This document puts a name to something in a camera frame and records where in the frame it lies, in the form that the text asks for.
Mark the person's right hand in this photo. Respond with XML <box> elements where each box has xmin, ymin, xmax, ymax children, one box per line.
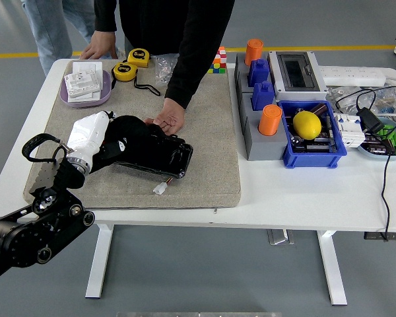
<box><xmin>79</xmin><ymin>30</ymin><xmax>119</xmax><ymax>61</ymax></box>

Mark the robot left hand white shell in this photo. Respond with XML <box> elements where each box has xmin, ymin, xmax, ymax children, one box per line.
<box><xmin>67</xmin><ymin>110</ymin><xmax>129</xmax><ymax>174</ymax></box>

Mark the person's left hand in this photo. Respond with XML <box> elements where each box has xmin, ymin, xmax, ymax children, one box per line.
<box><xmin>143</xmin><ymin>98</ymin><xmax>187</xmax><ymax>135</ymax></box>

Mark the glossy black panel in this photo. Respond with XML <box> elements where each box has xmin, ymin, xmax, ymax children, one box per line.
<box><xmin>114</xmin><ymin>131</ymin><xmax>195</xmax><ymax>180</ymax></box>

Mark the black rag with red mark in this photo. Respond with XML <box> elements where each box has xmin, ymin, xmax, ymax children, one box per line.
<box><xmin>104</xmin><ymin>114</ymin><xmax>168</xmax><ymax>156</ymax></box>

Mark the white socket module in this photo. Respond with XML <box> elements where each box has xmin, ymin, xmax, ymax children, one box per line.
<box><xmin>64</xmin><ymin>71</ymin><xmax>102</xmax><ymax>98</ymax></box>

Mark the purple oval tray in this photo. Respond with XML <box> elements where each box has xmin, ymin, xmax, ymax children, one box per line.
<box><xmin>59</xmin><ymin>69</ymin><xmax>114</xmax><ymax>109</ymax></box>

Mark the grey-brown mat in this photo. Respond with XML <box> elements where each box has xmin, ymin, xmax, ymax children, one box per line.
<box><xmin>23</xmin><ymin>58</ymin><xmax>244</xmax><ymax>211</ymax></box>

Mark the clear plastic bag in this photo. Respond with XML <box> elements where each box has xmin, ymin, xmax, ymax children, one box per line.
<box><xmin>150</xmin><ymin>53</ymin><xmax>180</xmax><ymax>88</ymax></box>

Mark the bystander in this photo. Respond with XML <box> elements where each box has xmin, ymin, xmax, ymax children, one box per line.
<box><xmin>20</xmin><ymin>0</ymin><xmax>123</xmax><ymax>77</ymax></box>

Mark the person's torso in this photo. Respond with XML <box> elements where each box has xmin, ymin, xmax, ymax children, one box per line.
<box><xmin>117</xmin><ymin>0</ymin><xmax>225</xmax><ymax>56</ymax></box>

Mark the colourful puzzle cube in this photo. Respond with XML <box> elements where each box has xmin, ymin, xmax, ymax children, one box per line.
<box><xmin>207</xmin><ymin>46</ymin><xmax>228</xmax><ymax>75</ymax></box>

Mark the grey block holder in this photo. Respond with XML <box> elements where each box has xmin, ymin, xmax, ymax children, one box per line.
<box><xmin>240</xmin><ymin>92</ymin><xmax>290</xmax><ymax>162</ymax></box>
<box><xmin>234</xmin><ymin>52</ymin><xmax>278</xmax><ymax>95</ymax></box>

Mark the blue block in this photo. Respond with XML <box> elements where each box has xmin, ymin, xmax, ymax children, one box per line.
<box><xmin>248</xmin><ymin>58</ymin><xmax>271</xmax><ymax>88</ymax></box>
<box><xmin>251</xmin><ymin>81</ymin><xmax>277</xmax><ymax>112</ymax></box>

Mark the orange cylinder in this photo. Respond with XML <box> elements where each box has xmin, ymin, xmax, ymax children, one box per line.
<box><xmin>244</xmin><ymin>38</ymin><xmax>265</xmax><ymax>67</ymax></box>
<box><xmin>257</xmin><ymin>104</ymin><xmax>283</xmax><ymax>137</ymax></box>

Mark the white table leg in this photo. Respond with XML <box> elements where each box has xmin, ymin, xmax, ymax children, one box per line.
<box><xmin>316</xmin><ymin>230</ymin><xmax>348</xmax><ymax>306</ymax></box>
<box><xmin>84</xmin><ymin>223</ymin><xmax>116</xmax><ymax>300</ymax></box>

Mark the yellow lemon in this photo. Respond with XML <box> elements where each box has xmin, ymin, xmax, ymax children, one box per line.
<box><xmin>292</xmin><ymin>110</ymin><xmax>323</xmax><ymax>139</ymax></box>

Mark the blue plastic bin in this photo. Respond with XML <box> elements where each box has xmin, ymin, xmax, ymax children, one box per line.
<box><xmin>277</xmin><ymin>100</ymin><xmax>348</xmax><ymax>170</ymax></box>

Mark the brown cylinder capacitor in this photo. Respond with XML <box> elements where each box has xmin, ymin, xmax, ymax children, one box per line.
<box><xmin>310</xmin><ymin>102</ymin><xmax>328</xmax><ymax>116</ymax></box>

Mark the black electronic module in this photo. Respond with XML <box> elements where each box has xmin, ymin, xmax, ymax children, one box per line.
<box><xmin>292</xmin><ymin>137</ymin><xmax>337</xmax><ymax>153</ymax></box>

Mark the metal floor plate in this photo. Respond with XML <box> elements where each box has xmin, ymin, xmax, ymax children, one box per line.
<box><xmin>267</xmin><ymin>229</ymin><xmax>295</xmax><ymax>246</ymax></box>

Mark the clear bag of metal parts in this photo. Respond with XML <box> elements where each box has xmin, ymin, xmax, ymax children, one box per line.
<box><xmin>326</xmin><ymin>85</ymin><xmax>377</xmax><ymax>115</ymax></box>

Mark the white circuit breaker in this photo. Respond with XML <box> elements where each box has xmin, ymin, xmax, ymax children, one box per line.
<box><xmin>333</xmin><ymin>112</ymin><xmax>367</xmax><ymax>149</ymax></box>

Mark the white power strip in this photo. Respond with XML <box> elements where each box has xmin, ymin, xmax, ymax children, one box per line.
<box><xmin>318</xmin><ymin>65</ymin><xmax>387</xmax><ymax>87</ymax></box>

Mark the black power adapter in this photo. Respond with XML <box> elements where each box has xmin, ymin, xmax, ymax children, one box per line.
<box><xmin>356</xmin><ymin>108</ymin><xmax>386</xmax><ymax>135</ymax></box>

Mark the black relay module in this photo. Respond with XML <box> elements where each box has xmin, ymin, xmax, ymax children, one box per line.
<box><xmin>362</xmin><ymin>133</ymin><xmax>395</xmax><ymax>156</ymax></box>

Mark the light blue dish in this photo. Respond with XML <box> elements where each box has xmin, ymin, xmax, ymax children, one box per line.
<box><xmin>356</xmin><ymin>116</ymin><xmax>396</xmax><ymax>162</ymax></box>

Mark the clear bag of blue parts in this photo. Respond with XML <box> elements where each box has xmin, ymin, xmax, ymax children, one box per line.
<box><xmin>374</xmin><ymin>88</ymin><xmax>396</xmax><ymax>115</ymax></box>

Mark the flat white switch plate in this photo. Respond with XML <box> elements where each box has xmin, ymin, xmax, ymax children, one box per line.
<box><xmin>71</xmin><ymin>61</ymin><xmax>104</xmax><ymax>75</ymax></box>

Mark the yellow tape measure black strap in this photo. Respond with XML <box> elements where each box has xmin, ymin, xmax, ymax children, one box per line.
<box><xmin>110</xmin><ymin>61</ymin><xmax>162</xmax><ymax>97</ymax></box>

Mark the white switch plate with print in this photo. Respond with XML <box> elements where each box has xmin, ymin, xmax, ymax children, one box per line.
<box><xmin>67</xmin><ymin>90</ymin><xmax>102</xmax><ymax>103</ymax></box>

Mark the white wire connector plug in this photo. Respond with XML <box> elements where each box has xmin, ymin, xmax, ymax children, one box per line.
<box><xmin>152</xmin><ymin>177</ymin><xmax>174</xmax><ymax>195</ymax></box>

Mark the grey electrical enclosure box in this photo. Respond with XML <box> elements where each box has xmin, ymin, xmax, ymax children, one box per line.
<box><xmin>267</xmin><ymin>50</ymin><xmax>329</xmax><ymax>102</ymax></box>

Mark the black power cable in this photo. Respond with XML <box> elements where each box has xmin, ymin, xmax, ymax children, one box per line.
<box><xmin>335</xmin><ymin>86</ymin><xmax>396</xmax><ymax>242</ymax></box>

